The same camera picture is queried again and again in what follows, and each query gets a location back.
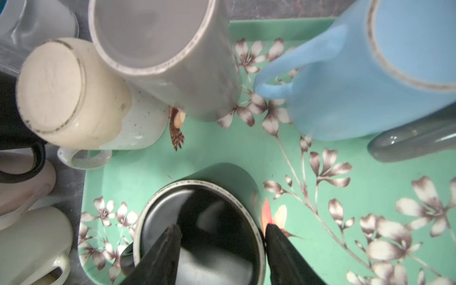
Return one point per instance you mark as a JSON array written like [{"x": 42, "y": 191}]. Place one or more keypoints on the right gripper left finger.
[{"x": 159, "y": 266}]

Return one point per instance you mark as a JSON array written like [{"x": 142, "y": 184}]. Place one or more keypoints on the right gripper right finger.
[{"x": 287, "y": 266}]

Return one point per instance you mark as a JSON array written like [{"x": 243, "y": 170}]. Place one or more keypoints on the green floral tray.
[{"x": 354, "y": 219}]

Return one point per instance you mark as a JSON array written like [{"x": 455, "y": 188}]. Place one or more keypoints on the black mug white interior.
[{"x": 218, "y": 212}]

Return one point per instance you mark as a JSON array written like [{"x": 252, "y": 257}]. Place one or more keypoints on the cream white mug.
[{"x": 34, "y": 246}]

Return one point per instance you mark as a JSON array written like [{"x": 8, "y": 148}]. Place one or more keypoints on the pink mug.
[{"x": 17, "y": 198}]

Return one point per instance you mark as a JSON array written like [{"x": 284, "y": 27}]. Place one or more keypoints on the black and white mug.
[{"x": 15, "y": 134}]

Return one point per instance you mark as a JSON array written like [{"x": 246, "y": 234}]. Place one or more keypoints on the beige mug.
[{"x": 67, "y": 96}]

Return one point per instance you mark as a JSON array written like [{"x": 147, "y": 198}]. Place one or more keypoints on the silver grey mug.
[{"x": 431, "y": 134}]

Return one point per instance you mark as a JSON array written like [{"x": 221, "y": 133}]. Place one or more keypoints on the light blue mug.
[{"x": 381, "y": 65}]

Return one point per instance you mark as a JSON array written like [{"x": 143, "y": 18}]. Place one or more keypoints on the teal and white mug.
[{"x": 27, "y": 24}]

